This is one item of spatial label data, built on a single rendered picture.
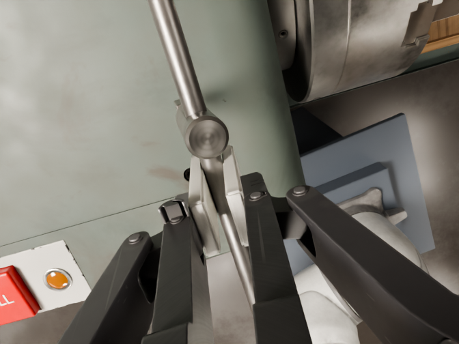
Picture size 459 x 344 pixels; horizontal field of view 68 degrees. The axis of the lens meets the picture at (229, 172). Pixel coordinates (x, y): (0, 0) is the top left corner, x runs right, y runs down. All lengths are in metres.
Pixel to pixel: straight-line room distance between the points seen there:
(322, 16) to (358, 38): 0.05
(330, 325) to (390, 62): 0.51
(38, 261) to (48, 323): 1.98
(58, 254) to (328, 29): 0.34
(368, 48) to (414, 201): 0.74
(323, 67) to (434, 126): 1.60
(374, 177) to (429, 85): 1.02
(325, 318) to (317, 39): 0.55
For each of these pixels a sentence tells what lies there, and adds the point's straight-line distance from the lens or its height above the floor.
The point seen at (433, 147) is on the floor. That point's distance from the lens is 1.99.
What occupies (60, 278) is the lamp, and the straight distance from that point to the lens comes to 0.40.
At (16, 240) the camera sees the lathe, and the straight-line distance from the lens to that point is 0.40.
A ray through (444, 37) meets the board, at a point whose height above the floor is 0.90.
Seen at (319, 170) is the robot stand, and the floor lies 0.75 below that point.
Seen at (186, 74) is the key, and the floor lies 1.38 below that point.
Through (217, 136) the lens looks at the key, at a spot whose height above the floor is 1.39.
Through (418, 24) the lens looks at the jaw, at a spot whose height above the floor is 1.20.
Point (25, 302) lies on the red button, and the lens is 0.43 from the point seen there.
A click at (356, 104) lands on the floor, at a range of 1.73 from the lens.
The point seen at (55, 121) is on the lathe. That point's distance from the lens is 0.33.
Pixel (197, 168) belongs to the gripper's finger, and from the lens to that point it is 0.19.
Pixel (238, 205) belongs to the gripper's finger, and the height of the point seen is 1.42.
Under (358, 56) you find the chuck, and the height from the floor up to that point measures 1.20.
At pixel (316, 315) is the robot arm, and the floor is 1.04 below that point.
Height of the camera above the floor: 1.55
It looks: 68 degrees down
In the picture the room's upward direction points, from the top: 170 degrees clockwise
